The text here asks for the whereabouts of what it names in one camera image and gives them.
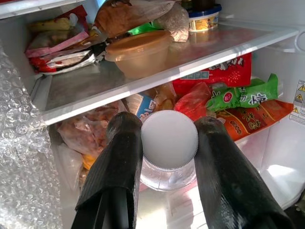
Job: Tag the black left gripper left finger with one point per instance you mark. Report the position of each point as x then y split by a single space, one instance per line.
119 162

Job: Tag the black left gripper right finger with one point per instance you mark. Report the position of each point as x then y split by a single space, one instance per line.
226 171

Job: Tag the clear bottle with white cap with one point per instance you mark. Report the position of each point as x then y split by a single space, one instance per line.
169 140

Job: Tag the white fridge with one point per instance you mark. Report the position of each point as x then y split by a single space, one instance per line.
276 152

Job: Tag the glass fridge shelf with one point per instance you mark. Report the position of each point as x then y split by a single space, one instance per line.
147 71

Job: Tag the clear bag of raw meat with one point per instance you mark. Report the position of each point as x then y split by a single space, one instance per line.
83 133

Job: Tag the white frosted plastic bag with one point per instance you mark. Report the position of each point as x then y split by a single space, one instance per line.
70 164

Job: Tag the orange printed food bag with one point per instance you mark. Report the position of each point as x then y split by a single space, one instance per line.
252 119

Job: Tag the blue and white carton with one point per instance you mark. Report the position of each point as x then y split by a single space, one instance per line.
145 107

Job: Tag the red plastic bag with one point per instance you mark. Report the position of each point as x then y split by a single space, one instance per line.
194 102

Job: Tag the green printed food bag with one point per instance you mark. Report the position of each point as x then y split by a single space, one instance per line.
247 96

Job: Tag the yellowish clear food bag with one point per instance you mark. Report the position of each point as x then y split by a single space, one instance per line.
165 97

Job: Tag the red printed snack bag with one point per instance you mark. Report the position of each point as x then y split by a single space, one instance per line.
224 74

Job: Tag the clear bubble wrap sheet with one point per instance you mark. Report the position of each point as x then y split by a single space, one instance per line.
21 148

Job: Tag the white warning label sticker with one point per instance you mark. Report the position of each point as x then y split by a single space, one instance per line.
299 102

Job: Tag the plastic container with orange lid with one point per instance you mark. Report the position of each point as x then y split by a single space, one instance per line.
140 55

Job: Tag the silver foil packet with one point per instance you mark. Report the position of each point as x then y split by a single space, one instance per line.
71 59

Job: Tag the red flat food packet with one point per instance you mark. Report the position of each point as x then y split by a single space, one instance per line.
41 65

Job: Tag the pink striped food packet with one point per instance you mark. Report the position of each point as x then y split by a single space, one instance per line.
57 45

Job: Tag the green plastic packet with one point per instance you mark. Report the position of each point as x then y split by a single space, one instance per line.
143 28

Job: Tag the brown paper food bag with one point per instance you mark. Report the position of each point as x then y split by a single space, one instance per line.
128 16

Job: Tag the clear bag of grey grains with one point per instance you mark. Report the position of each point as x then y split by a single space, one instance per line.
177 22

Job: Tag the white margarine tub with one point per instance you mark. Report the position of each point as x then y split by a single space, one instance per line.
205 19

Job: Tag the yellow food packet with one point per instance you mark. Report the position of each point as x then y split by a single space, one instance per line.
51 23

